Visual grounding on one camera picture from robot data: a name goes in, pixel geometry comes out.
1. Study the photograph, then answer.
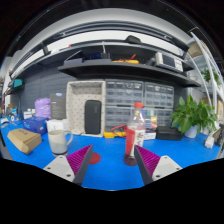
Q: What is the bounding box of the cream and grey mug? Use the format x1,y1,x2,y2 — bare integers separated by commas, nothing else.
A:
47,129,74,157

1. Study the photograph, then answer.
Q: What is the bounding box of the green potted plant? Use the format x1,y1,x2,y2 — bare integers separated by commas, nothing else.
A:
169,94,218,139

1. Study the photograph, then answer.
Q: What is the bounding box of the yellow multimeter with red leads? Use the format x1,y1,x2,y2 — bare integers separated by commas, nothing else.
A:
103,124,128,139

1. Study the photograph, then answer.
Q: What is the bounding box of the purple plastic bag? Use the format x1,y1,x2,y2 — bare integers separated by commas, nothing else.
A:
34,97,52,120

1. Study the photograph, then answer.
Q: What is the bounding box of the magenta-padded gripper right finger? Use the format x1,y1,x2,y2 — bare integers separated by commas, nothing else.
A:
134,144,183,186

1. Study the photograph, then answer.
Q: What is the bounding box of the blue cardboard box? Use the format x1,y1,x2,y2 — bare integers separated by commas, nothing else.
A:
22,116,49,136

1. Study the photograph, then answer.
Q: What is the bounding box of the clear box with coloured parts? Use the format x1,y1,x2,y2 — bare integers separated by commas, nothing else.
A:
143,108,158,132

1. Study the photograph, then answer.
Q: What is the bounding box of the black box with white label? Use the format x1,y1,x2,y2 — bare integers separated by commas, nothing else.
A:
143,131,158,141

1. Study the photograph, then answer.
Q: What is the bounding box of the black rectangular case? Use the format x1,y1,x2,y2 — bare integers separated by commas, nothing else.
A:
83,99,102,135

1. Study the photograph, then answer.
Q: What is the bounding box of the small white charger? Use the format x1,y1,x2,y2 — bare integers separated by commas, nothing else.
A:
204,134,216,150

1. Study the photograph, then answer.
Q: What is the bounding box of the brown cardboard box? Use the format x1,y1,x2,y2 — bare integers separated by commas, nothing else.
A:
7,128,43,155

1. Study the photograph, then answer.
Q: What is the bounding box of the plain black box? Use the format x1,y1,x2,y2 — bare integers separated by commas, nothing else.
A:
155,125,184,141

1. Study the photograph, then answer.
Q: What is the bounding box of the clear red-capped drink bottle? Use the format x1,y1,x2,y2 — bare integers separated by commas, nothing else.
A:
123,102,147,167

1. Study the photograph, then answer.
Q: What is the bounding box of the black wall shelf unit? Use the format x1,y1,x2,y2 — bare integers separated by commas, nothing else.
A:
6,19,202,89

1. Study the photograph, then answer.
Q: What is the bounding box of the flat round red coaster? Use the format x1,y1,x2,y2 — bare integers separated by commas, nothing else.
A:
88,152,102,166

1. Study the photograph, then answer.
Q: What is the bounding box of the white shelf unit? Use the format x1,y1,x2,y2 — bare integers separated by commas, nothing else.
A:
187,30,224,134

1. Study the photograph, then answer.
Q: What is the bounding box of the white dotted storage bin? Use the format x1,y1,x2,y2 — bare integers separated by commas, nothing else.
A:
65,80,107,138

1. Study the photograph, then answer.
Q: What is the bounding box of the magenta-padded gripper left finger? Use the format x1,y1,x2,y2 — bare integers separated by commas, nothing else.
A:
43,144,94,187

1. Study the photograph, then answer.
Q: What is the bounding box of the dark grey flat box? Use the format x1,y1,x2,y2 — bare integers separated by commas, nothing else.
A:
49,92,67,121

